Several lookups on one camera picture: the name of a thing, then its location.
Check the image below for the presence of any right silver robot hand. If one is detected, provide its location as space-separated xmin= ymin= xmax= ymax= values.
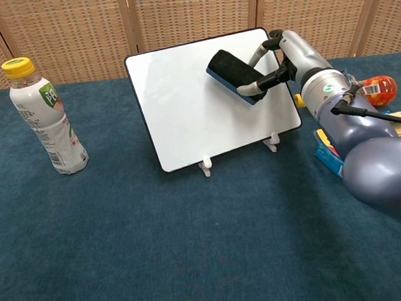
xmin=232 ymin=26 xmax=335 ymax=99

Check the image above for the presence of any black blue board eraser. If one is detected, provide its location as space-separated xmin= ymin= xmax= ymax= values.
xmin=204 ymin=46 xmax=269 ymax=109

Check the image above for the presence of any razor blister pack yellow card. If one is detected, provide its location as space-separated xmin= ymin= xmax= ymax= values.
xmin=314 ymin=111 xmax=401 ymax=159

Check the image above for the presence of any orange drink bottle yellow cap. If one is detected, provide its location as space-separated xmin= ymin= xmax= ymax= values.
xmin=292 ymin=74 xmax=399 ymax=113

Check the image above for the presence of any blue biscuit box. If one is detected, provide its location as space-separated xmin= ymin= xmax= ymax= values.
xmin=311 ymin=111 xmax=396 ymax=179

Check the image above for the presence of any white plastic easel stand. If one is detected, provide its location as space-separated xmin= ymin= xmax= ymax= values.
xmin=196 ymin=131 xmax=281 ymax=178

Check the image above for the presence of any woven rattan folding screen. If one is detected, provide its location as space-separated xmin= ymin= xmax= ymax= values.
xmin=0 ymin=0 xmax=401 ymax=93

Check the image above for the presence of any teal blue table cloth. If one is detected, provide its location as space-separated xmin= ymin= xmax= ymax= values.
xmin=0 ymin=52 xmax=401 ymax=301

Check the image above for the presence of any white bottle yellow cap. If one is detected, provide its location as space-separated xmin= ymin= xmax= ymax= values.
xmin=1 ymin=52 xmax=91 ymax=179

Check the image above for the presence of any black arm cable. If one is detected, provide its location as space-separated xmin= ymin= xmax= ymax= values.
xmin=328 ymin=67 xmax=401 ymax=132

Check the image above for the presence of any white dry-erase board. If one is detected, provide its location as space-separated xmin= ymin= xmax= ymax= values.
xmin=122 ymin=24 xmax=306 ymax=177

